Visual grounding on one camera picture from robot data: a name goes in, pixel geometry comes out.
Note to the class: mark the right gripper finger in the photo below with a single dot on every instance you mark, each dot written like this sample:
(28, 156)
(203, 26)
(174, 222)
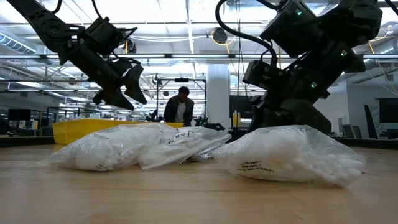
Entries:
(304, 115)
(262, 115)

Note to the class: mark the black wall screen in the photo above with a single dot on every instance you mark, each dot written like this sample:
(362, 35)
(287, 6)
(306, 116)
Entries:
(239, 107)

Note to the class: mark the printed label cotton ball bag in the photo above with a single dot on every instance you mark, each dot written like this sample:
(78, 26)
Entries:
(295, 158)

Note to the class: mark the yellow slotted plastic basket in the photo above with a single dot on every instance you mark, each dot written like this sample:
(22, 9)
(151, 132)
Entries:
(77, 132)
(59, 133)
(177, 125)

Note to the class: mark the silver foil packet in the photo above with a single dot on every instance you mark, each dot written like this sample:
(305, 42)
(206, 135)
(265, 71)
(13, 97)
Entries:
(203, 154)

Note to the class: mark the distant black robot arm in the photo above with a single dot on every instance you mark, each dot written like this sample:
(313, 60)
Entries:
(154, 117)
(211, 126)

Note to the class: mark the person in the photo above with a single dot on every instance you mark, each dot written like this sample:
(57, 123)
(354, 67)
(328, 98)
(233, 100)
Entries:
(178, 109)

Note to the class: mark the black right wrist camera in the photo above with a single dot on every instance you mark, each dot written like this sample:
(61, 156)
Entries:
(256, 73)

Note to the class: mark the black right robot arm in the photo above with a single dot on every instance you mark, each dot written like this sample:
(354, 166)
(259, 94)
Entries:
(348, 18)

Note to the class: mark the white square column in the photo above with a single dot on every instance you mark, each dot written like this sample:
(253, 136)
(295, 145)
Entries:
(217, 93)

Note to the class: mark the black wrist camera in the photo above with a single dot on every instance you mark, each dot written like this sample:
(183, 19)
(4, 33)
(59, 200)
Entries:
(119, 67)
(256, 73)

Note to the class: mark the black monitor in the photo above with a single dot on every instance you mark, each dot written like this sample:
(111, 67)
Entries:
(388, 110)
(18, 114)

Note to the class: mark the black gantry frame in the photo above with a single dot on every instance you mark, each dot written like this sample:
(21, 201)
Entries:
(199, 80)

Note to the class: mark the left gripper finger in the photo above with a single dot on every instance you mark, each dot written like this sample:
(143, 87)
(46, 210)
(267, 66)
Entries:
(135, 84)
(115, 99)

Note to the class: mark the yellow bottle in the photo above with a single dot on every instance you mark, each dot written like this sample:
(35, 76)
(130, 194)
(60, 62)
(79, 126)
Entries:
(238, 119)
(234, 119)

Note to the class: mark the black aluminium table frame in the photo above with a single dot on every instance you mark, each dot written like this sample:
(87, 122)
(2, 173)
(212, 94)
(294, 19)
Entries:
(25, 141)

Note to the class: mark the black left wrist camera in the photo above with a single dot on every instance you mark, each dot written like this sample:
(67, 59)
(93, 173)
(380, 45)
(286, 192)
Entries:
(119, 67)

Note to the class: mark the long ceiling light bar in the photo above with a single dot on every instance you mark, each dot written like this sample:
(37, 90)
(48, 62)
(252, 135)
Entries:
(199, 56)

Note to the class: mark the clear cotton ball bag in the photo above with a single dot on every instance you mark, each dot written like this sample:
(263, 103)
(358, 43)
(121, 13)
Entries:
(102, 152)

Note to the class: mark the black leaning panel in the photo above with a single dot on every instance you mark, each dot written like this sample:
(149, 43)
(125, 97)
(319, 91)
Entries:
(370, 124)

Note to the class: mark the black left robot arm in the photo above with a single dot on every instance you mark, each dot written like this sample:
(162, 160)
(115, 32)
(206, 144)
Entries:
(46, 25)

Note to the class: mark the handwritten label cotton ball bag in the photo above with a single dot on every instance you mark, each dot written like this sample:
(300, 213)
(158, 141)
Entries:
(180, 146)

